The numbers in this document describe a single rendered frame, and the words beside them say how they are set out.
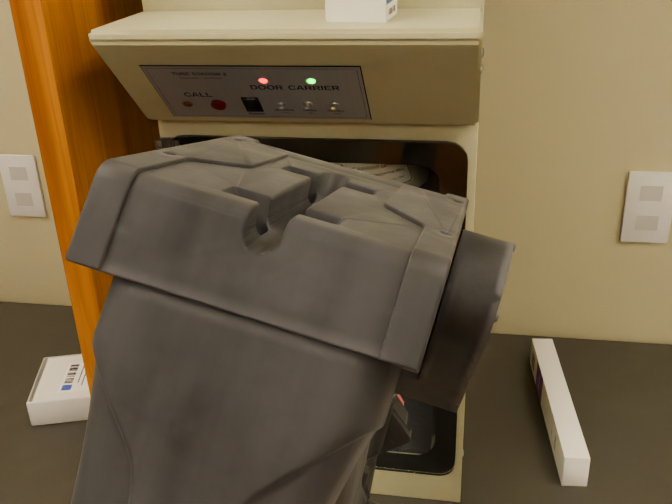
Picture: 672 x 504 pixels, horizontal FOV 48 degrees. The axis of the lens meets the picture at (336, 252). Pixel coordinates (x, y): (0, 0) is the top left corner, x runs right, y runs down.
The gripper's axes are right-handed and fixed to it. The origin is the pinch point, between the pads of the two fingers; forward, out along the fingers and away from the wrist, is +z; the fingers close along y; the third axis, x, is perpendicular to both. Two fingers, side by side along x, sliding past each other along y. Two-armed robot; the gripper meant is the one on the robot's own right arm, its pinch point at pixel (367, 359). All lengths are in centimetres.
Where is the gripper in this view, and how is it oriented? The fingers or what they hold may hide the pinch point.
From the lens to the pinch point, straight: 79.2
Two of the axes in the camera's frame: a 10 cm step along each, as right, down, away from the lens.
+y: -5.5, -7.9, -2.7
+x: -8.2, 4.4, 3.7
